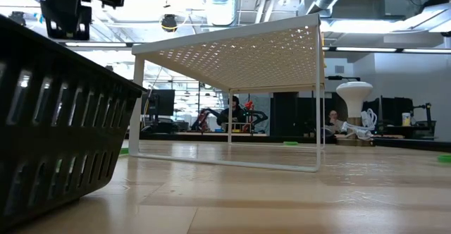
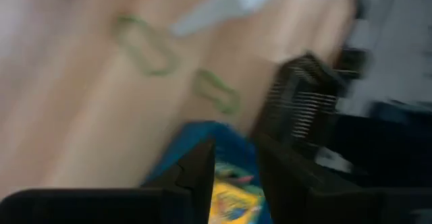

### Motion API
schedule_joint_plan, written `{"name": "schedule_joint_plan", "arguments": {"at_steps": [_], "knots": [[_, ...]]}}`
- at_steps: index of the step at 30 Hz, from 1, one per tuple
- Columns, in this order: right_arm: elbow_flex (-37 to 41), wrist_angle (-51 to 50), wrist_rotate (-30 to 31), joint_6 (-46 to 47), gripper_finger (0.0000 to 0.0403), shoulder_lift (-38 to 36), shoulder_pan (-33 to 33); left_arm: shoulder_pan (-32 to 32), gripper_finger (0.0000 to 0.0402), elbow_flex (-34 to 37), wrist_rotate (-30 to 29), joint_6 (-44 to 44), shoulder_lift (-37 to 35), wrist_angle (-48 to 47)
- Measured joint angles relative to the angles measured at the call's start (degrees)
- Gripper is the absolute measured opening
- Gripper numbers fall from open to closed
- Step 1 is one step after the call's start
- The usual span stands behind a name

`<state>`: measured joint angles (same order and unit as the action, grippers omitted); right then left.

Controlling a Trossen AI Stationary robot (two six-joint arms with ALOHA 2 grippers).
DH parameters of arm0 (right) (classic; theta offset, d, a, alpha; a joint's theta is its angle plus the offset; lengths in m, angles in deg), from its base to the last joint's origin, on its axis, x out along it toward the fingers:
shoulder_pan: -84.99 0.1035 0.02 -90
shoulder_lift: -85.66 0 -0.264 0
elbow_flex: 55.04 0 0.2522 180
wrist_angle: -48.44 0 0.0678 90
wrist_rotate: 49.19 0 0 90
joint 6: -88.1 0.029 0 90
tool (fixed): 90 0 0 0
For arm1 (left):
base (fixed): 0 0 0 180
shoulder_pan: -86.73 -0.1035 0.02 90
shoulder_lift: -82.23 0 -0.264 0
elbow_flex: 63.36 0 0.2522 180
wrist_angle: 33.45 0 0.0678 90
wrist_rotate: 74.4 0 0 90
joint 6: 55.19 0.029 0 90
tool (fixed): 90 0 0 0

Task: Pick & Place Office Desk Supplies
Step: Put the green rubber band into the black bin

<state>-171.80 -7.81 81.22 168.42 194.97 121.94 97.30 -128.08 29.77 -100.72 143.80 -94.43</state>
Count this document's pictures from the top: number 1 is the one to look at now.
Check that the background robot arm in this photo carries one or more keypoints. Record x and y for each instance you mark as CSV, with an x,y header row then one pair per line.
x,y
259,116
204,121

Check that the black desk monitors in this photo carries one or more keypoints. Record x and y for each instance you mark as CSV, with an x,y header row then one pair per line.
x,y
391,110

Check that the ceiling light strip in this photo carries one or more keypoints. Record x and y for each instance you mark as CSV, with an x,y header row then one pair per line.
x,y
366,49
95,44
426,50

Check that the black ceiling dome device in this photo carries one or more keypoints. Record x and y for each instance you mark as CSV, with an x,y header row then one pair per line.
x,y
17,17
169,22

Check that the black background monitor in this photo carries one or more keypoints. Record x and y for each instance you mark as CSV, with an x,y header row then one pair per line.
x,y
162,101

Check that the white perforated metal shelf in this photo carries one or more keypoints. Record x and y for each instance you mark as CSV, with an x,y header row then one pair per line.
x,y
229,33

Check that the black slotted plastic basket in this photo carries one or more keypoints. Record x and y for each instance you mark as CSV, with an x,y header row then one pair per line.
x,y
70,139

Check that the person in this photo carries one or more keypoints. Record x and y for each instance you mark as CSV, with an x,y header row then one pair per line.
x,y
234,114
334,119

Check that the black partition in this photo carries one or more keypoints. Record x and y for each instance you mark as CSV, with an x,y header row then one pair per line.
x,y
289,114

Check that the white yellow canister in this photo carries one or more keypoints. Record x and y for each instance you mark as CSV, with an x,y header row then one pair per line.
x,y
406,119

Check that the black monitor stand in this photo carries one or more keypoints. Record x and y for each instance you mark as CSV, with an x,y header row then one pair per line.
x,y
428,116

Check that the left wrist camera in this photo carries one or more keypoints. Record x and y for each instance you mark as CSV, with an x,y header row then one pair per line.
x,y
65,15

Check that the black aluminium table frame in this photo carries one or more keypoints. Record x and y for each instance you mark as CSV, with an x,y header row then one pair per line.
x,y
197,137

